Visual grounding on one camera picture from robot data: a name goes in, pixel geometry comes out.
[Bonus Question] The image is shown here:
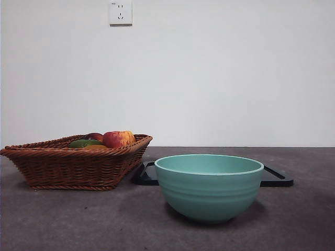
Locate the red yellow apple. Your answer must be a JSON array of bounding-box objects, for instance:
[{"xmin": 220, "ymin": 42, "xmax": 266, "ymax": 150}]
[{"xmin": 102, "ymin": 130, "xmax": 136, "ymax": 149}]

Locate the brown wicker basket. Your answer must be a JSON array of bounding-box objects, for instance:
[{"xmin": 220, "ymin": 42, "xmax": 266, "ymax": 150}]
[{"xmin": 0, "ymin": 133, "xmax": 153, "ymax": 191}]

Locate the dark red plum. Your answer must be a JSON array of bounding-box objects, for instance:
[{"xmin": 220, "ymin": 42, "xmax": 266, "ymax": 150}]
[{"xmin": 83, "ymin": 132, "xmax": 104, "ymax": 142}]

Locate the green avocado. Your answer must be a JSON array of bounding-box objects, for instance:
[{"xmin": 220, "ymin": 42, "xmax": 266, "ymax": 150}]
[{"xmin": 68, "ymin": 139, "xmax": 105, "ymax": 149}]

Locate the teal ribbed bowl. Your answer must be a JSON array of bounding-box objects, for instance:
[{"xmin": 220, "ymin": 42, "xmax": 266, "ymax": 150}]
[{"xmin": 154, "ymin": 154, "xmax": 264, "ymax": 224}]

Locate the dark rectangular tray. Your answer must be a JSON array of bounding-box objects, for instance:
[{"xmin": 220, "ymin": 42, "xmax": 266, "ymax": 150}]
[{"xmin": 130, "ymin": 161, "xmax": 294, "ymax": 188}]

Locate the white wall socket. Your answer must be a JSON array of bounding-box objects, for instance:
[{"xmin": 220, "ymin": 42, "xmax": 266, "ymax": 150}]
[{"xmin": 109, "ymin": 1, "xmax": 133, "ymax": 26}]

